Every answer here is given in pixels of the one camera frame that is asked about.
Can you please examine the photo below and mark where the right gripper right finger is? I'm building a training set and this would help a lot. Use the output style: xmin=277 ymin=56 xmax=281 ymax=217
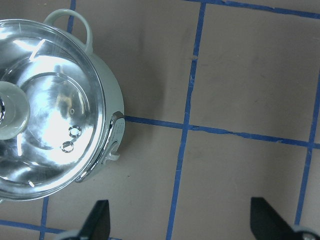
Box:
xmin=250 ymin=197 xmax=297 ymax=240

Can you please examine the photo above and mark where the pale green electric pot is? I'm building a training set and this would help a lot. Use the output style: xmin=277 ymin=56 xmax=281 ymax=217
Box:
xmin=43 ymin=9 xmax=125 ymax=183

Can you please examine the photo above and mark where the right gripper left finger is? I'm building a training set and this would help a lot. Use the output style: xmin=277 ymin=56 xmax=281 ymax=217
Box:
xmin=75 ymin=200 xmax=111 ymax=240

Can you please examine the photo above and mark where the glass pot lid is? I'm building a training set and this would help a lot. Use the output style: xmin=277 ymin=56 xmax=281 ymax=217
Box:
xmin=0 ymin=19 xmax=106 ymax=201

